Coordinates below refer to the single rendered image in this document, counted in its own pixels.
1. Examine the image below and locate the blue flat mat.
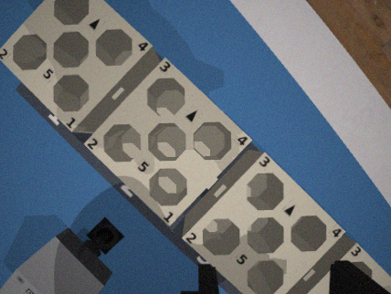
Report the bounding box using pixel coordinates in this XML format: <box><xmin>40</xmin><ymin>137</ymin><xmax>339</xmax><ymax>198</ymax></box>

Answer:
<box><xmin>0</xmin><ymin>0</ymin><xmax>391</xmax><ymax>294</ymax></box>

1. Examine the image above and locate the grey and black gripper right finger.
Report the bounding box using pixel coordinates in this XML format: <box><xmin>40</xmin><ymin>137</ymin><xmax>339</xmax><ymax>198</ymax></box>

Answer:
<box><xmin>329</xmin><ymin>260</ymin><xmax>391</xmax><ymax>294</ymax></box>

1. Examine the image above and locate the beige bucket adapter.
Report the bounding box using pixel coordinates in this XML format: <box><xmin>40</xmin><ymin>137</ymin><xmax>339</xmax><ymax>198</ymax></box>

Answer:
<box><xmin>182</xmin><ymin>150</ymin><xmax>345</xmax><ymax>294</ymax></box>
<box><xmin>84</xmin><ymin>58</ymin><xmax>252</xmax><ymax>226</ymax></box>
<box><xmin>286</xmin><ymin>235</ymin><xmax>391</xmax><ymax>294</ymax></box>
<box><xmin>0</xmin><ymin>0</ymin><xmax>160</xmax><ymax>133</ymax></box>

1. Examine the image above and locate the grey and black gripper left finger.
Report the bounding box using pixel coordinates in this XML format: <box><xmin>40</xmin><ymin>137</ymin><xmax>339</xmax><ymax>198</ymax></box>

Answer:
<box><xmin>181</xmin><ymin>264</ymin><xmax>219</xmax><ymax>294</ymax></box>

